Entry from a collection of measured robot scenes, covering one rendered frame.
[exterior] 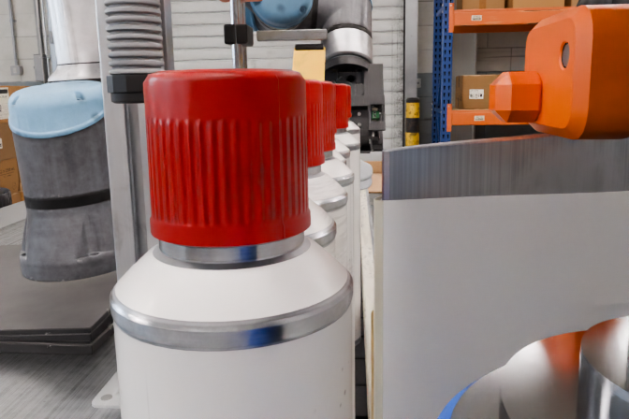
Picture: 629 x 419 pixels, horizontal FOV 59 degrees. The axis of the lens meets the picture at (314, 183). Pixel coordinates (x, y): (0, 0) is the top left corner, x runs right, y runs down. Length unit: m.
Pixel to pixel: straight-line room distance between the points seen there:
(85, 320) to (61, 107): 0.25
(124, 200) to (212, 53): 4.59
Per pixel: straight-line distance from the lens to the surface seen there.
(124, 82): 0.33
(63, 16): 0.88
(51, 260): 0.74
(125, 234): 0.47
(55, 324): 0.62
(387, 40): 4.87
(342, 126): 0.42
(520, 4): 4.38
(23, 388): 0.57
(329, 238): 0.16
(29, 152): 0.74
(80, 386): 0.55
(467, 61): 5.01
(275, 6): 0.68
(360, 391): 0.40
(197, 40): 5.08
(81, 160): 0.72
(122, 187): 0.47
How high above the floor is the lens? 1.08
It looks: 10 degrees down
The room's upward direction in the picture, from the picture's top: 1 degrees counter-clockwise
